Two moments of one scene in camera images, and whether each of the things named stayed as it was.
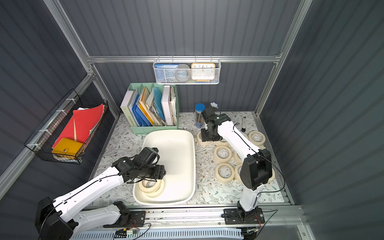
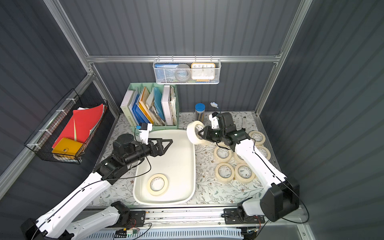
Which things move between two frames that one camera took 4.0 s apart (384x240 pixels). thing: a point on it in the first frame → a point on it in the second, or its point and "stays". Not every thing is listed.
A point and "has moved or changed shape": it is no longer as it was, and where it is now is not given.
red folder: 77,128 stays
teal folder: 157,94 stays
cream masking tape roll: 237,158 has moved or changed shape
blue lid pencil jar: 199,109 stays
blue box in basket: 165,73 stays
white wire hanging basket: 187,72 stays
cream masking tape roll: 155,191 has moved or changed shape
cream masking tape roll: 157,187 → 192,135
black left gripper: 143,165 → 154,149
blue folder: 140,119 stays
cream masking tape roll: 224,180 stays
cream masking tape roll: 204,143 stays
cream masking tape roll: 257,139 stays
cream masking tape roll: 219,143 has moved or changed shape
